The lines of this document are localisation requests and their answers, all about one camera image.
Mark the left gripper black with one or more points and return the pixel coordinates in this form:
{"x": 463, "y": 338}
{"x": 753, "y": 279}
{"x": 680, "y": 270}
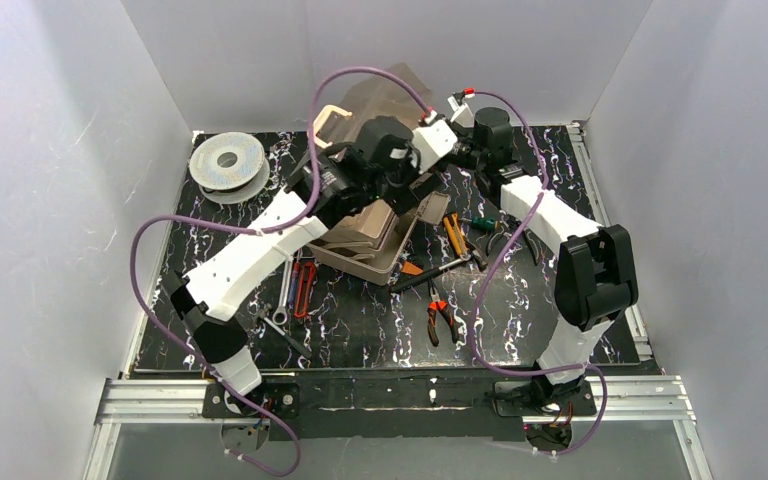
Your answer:
{"x": 401, "y": 192}

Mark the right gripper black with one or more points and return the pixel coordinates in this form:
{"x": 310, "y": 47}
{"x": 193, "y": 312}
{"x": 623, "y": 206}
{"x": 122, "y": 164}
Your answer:
{"x": 464, "y": 156}

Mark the beige plastic tool box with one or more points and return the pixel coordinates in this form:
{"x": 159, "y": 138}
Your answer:
{"x": 368, "y": 243}

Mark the black handled hammer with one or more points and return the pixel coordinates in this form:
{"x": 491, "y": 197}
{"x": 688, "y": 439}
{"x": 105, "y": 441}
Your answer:
{"x": 473, "y": 255}

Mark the steel combination wrench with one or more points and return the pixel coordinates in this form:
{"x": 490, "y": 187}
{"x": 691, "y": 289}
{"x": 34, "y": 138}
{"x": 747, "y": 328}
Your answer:
{"x": 279, "y": 316}

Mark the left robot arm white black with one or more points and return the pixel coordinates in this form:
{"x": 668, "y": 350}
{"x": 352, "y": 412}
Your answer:
{"x": 346, "y": 194}

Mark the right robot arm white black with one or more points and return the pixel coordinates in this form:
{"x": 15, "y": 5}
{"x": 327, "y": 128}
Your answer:
{"x": 595, "y": 272}

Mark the orange yellow utility knife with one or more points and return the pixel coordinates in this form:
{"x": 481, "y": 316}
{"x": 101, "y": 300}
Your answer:
{"x": 455, "y": 234}

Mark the orange hex key set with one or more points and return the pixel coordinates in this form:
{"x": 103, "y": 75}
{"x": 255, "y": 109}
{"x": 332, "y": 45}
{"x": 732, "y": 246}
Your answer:
{"x": 411, "y": 268}

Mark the orange black pliers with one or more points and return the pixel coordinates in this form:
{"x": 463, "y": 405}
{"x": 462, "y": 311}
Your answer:
{"x": 439, "y": 308}

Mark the white filament spool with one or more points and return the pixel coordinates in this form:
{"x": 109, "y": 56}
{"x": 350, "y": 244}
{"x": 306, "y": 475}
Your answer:
{"x": 230, "y": 168}

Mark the red utility knife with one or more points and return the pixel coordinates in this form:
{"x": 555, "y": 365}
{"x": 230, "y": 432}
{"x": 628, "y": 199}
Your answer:
{"x": 306, "y": 277}

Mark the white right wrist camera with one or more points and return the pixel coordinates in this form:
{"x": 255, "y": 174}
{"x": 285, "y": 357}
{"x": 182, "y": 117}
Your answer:
{"x": 462, "y": 114}

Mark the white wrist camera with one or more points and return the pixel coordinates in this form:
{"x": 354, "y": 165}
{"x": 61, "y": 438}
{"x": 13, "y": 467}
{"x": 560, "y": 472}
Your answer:
{"x": 432, "y": 140}
{"x": 462, "y": 114}

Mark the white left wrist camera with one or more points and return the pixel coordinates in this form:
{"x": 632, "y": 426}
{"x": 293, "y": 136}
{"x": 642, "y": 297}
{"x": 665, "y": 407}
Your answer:
{"x": 432, "y": 140}

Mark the green handled screwdriver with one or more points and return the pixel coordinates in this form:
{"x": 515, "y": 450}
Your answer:
{"x": 484, "y": 224}

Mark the blue handled tool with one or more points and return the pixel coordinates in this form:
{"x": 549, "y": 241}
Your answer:
{"x": 293, "y": 284}

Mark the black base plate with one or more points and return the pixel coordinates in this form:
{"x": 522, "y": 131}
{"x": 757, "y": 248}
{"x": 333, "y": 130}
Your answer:
{"x": 391, "y": 404}

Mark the aluminium frame rail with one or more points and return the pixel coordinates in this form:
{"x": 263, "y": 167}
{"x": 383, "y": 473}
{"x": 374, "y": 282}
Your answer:
{"x": 180, "y": 401}

